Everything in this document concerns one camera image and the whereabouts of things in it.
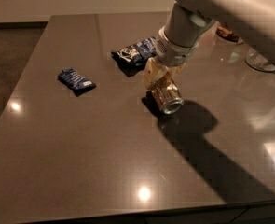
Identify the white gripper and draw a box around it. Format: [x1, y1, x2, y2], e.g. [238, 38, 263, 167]
[143, 26, 200, 91]

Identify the small blue snack packet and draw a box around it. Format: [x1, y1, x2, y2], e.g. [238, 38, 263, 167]
[58, 69, 96, 91]

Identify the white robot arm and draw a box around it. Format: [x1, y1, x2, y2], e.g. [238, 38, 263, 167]
[144, 0, 275, 89]

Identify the glass jar with black lid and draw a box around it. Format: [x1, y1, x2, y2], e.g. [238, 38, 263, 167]
[216, 23, 244, 45]

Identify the clear glass jar base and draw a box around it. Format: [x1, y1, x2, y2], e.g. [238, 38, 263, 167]
[245, 48, 275, 73]

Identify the large blue snack bag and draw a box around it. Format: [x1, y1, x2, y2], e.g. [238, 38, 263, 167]
[111, 36, 156, 67]

